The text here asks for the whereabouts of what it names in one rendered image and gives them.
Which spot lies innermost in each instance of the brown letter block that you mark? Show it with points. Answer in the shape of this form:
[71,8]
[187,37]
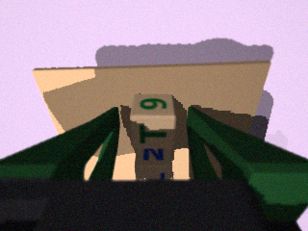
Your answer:
[153,164]
[153,121]

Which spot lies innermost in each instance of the tan flat mat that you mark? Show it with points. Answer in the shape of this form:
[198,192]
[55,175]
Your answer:
[227,92]

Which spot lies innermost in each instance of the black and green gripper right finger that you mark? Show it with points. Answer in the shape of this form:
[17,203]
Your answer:
[278,177]

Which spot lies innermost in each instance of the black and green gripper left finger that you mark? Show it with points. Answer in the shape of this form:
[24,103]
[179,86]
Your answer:
[65,156]

